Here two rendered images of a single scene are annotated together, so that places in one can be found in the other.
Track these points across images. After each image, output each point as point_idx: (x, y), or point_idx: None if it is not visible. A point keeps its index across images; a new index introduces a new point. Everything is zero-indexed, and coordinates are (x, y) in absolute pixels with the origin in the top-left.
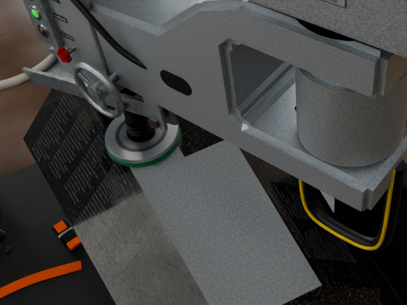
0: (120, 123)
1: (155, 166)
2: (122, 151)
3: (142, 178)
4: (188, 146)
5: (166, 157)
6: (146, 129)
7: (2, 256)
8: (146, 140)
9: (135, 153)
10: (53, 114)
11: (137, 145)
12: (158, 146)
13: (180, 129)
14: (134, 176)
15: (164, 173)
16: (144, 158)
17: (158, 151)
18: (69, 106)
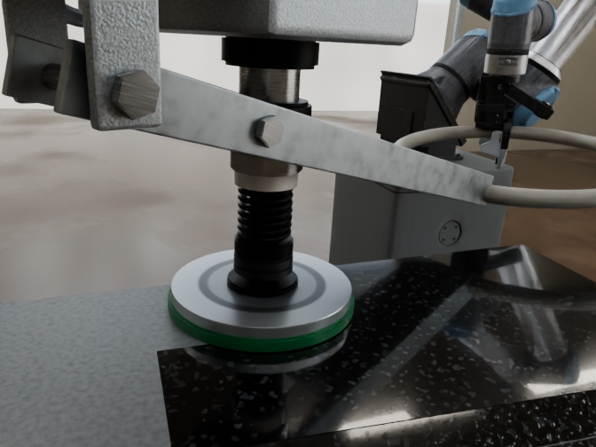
0: (303, 262)
1: (159, 309)
2: (215, 260)
3: (140, 293)
4: (190, 360)
5: (175, 323)
6: (238, 260)
7: None
8: (229, 286)
9: (198, 272)
10: None
11: (221, 274)
12: (199, 296)
13: (263, 354)
14: (153, 286)
15: (126, 318)
16: (173, 279)
17: (181, 296)
18: None
